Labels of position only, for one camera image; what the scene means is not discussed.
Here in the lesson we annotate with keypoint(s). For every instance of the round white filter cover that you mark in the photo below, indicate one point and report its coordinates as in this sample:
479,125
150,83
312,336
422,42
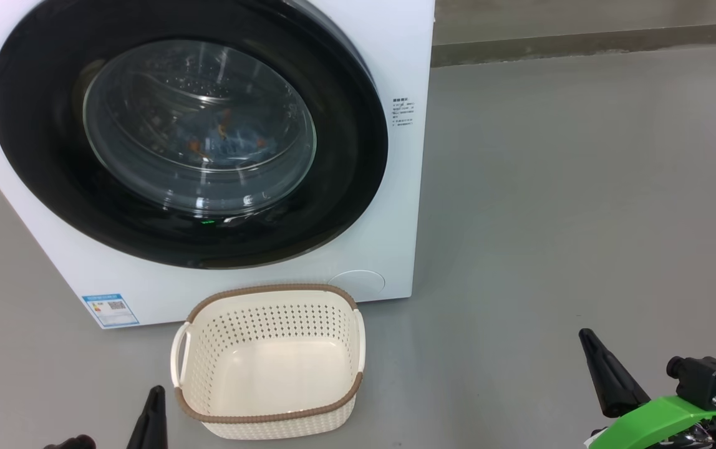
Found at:
358,285

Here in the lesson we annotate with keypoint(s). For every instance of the white front-load washing machine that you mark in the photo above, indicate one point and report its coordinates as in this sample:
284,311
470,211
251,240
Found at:
395,218

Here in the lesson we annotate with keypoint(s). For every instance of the blue cartoon print garment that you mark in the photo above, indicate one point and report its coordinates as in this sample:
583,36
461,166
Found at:
205,146
249,143

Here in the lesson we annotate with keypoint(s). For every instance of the printed text label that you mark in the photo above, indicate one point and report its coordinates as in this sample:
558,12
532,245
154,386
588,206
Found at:
403,112

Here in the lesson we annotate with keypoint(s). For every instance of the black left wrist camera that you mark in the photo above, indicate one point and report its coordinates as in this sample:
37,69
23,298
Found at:
71,443

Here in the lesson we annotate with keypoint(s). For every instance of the blue energy label sticker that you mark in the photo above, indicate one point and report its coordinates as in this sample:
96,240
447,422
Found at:
110,310

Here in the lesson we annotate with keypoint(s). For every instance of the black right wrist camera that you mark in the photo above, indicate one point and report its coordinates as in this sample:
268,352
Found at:
707,380

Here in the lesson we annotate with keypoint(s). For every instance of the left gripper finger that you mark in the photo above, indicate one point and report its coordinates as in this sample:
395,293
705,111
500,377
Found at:
152,427

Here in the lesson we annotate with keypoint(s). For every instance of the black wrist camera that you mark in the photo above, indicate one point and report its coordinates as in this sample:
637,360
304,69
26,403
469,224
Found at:
707,380
71,443

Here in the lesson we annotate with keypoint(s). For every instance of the cream perforated laundry basket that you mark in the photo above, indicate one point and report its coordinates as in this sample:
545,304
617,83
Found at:
270,374

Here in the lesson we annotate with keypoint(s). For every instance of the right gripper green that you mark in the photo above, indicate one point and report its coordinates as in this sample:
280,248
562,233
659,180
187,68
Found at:
651,424

